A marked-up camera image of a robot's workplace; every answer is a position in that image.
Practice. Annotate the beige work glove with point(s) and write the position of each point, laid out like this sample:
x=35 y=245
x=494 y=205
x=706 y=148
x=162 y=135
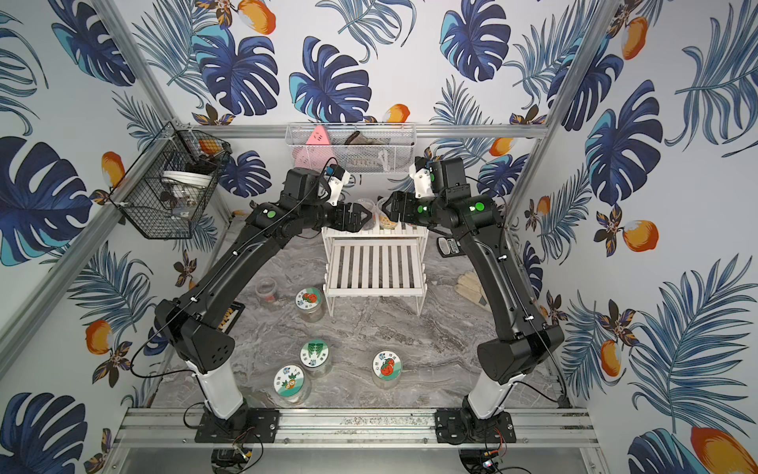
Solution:
x=469 y=286

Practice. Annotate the green tree lid jar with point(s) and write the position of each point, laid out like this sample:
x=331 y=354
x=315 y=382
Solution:
x=315 y=357

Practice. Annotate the black wire basket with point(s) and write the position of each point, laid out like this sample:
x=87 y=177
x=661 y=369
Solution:
x=158 y=209

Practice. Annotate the tomato lid seed jar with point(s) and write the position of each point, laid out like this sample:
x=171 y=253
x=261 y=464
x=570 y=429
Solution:
x=310 y=304

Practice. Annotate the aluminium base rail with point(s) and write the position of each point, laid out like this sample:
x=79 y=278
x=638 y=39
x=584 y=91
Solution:
x=427 y=429

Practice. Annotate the pink triangle object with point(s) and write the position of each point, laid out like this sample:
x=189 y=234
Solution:
x=316 y=152

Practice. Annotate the clear wall-mounted tray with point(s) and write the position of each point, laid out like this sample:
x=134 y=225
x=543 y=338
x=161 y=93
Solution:
x=363 y=148

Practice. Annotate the black charging board with wires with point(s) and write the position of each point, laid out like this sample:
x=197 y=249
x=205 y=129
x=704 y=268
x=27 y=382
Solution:
x=231 y=316

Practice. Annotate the white bowl in basket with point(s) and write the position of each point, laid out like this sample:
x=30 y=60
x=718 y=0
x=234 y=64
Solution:
x=187 y=179

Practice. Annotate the strawberry lid seed jar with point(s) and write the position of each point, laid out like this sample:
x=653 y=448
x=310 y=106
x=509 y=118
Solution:
x=387 y=369

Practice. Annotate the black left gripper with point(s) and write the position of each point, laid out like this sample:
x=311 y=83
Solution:
x=342 y=216

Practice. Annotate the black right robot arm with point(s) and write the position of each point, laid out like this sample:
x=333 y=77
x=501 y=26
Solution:
x=442 y=201

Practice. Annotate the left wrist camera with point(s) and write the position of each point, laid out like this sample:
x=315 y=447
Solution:
x=338 y=178

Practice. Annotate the black remote control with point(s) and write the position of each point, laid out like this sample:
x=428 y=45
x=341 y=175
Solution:
x=448 y=248

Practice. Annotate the white slatted wooden shelf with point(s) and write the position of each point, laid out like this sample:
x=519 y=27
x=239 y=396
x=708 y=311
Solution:
x=376 y=263

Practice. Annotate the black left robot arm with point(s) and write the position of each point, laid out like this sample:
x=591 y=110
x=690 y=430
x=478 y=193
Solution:
x=309 y=200

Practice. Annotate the carrot lid seed jar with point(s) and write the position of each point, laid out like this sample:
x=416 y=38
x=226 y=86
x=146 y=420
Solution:
x=292 y=384

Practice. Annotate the clear lidless jar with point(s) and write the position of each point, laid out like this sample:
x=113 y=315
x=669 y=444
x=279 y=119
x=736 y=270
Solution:
x=370 y=207
x=267 y=290

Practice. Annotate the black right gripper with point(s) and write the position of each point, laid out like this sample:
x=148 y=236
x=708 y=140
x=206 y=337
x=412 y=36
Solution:
x=399 y=199

